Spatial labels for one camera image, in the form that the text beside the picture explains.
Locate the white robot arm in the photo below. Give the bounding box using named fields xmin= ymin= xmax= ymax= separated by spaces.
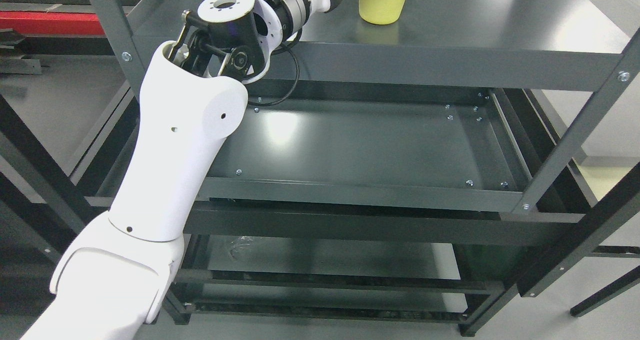
xmin=22 ymin=0 xmax=342 ymax=340

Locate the black metal shelf rack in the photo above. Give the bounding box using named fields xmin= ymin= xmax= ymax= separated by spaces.
xmin=1 ymin=0 xmax=639 ymax=337

